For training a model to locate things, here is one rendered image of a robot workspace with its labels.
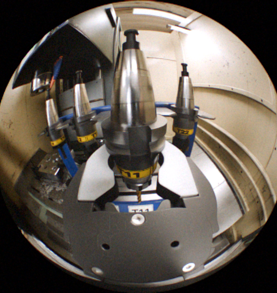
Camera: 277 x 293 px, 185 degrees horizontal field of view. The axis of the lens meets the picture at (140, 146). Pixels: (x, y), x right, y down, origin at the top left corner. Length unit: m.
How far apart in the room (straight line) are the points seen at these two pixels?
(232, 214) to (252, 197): 0.15
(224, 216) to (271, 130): 0.48
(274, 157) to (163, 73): 1.25
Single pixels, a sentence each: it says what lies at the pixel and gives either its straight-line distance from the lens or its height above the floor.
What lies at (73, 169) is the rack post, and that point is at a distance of 0.42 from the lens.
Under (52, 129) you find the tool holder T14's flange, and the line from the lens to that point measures 0.27.
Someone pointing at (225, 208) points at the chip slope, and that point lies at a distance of 0.62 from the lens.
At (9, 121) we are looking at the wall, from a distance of 1.54.
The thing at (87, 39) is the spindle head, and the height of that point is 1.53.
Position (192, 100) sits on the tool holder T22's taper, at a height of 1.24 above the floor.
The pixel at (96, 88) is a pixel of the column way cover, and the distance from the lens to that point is 0.82.
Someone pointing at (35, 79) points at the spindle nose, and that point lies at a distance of 0.56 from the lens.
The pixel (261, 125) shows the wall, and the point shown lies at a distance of 0.54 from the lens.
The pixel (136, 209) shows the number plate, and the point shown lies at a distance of 0.33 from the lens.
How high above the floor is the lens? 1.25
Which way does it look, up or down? 32 degrees down
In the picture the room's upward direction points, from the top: 3 degrees counter-clockwise
